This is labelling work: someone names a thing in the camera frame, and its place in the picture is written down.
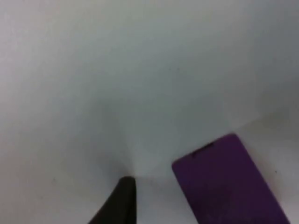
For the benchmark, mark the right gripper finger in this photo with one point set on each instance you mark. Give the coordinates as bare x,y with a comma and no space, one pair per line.
121,205

